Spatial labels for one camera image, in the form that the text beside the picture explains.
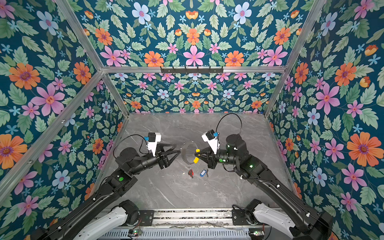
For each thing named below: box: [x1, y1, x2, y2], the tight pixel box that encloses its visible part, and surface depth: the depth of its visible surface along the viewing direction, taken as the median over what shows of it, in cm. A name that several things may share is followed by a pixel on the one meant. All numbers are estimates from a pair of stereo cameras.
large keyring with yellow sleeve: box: [181, 141, 201, 165], surface depth 65 cm
